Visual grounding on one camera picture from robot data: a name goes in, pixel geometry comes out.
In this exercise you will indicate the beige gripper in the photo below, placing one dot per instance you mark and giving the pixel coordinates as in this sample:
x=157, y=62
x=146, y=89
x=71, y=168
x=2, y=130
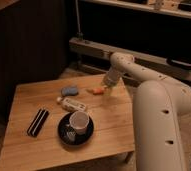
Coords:
x=111, y=78

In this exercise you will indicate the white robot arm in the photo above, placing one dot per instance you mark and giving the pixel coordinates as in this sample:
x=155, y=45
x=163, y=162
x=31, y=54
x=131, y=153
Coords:
x=158, y=102

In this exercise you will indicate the white ceramic cup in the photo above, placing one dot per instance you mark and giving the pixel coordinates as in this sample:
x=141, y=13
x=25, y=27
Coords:
x=79, y=122

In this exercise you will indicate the black striped case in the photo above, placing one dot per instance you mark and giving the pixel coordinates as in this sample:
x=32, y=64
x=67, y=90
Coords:
x=37, y=123

